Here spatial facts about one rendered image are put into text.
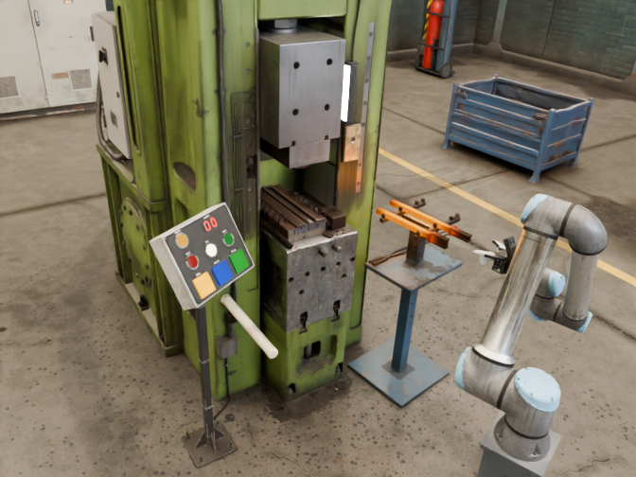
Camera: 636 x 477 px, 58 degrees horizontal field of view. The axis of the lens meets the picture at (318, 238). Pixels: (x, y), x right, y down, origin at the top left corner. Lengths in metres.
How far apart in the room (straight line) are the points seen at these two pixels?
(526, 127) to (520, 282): 4.01
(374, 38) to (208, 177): 0.94
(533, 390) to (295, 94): 1.36
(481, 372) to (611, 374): 1.70
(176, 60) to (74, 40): 4.86
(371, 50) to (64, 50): 5.22
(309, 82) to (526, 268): 1.06
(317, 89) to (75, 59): 5.36
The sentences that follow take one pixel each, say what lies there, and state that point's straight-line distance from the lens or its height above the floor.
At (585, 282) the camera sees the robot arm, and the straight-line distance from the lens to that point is 2.22.
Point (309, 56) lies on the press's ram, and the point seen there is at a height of 1.71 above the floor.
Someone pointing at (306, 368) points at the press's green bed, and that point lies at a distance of 3.01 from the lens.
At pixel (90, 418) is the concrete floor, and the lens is 3.12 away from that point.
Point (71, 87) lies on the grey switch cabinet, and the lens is 7.48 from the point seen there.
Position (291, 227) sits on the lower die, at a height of 0.98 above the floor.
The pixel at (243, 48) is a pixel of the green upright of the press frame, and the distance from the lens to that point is 2.29.
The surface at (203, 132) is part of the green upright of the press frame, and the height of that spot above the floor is 1.43.
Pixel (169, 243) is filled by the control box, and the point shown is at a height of 1.17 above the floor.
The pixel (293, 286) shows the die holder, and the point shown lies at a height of 0.72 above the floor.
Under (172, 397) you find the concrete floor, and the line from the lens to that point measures 3.13.
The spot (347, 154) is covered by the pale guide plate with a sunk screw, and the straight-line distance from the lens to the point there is 2.68.
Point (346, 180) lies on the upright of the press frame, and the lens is 2.76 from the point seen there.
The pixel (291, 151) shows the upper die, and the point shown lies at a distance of 2.34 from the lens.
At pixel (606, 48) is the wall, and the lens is 10.29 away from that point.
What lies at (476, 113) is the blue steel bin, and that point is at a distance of 6.25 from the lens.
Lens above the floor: 2.18
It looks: 30 degrees down
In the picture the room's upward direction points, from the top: 3 degrees clockwise
